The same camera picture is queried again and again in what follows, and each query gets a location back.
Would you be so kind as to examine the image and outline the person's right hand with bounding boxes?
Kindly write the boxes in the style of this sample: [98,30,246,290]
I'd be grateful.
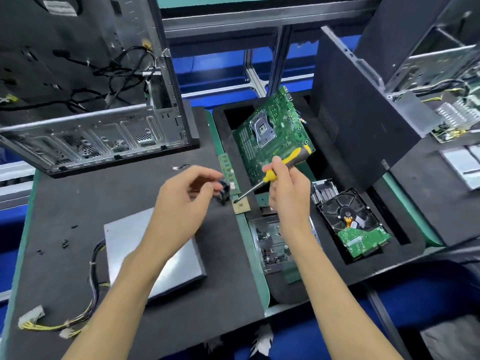
[262,155,312,237]

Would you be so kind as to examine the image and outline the person's left hand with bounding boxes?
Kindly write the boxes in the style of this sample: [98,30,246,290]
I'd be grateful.
[142,164,226,263]

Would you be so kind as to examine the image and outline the yellow handled screwdriver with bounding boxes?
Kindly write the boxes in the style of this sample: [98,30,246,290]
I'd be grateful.
[232,144,313,205]

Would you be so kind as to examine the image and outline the small black screws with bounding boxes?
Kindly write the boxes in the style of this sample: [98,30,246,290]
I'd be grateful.
[33,236,72,256]

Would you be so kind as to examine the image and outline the person's right forearm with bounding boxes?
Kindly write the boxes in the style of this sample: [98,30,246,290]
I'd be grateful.
[281,224,402,360]

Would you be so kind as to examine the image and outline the person's right shoe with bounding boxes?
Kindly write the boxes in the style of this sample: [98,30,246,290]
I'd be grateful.
[251,322,275,357]

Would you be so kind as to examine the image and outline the silver heatsink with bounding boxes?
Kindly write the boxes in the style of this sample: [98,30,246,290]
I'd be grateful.
[311,178,340,206]

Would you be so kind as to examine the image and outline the small square processor chip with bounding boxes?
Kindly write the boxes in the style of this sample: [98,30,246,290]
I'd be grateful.
[231,194,252,215]

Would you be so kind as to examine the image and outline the black cooling fan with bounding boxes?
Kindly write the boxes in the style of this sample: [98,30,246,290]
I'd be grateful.
[172,162,232,207]

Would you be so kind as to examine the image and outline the clear plastic screw tray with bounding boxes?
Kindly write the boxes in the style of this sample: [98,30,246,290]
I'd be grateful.
[249,215,320,273]

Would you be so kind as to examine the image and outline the green memory stick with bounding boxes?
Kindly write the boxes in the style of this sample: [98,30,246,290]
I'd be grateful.
[218,153,240,194]

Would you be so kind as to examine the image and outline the green motherboard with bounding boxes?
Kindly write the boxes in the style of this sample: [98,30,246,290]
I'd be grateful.
[232,86,316,186]

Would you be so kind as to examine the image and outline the black hard disk drive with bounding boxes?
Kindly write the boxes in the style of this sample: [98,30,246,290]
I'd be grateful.
[316,187,393,261]

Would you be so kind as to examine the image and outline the black foam work mat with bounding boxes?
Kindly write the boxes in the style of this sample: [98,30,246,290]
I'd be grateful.
[390,123,480,248]
[0,108,267,360]

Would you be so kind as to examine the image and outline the black foam parts tray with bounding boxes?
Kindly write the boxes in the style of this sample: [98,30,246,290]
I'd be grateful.
[206,89,444,305]

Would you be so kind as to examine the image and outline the black computer side panel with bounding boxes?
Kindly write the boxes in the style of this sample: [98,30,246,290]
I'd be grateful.
[309,26,421,194]

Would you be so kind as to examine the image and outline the silver computer tower chassis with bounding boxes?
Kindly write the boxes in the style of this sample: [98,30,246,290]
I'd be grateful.
[0,0,200,179]
[356,0,480,95]

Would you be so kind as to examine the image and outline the crumpled white cloth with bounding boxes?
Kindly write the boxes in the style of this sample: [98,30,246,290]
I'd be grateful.
[420,314,480,360]

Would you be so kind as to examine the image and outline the aluminium conveyor frame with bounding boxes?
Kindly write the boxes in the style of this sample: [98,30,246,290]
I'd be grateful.
[0,0,384,305]

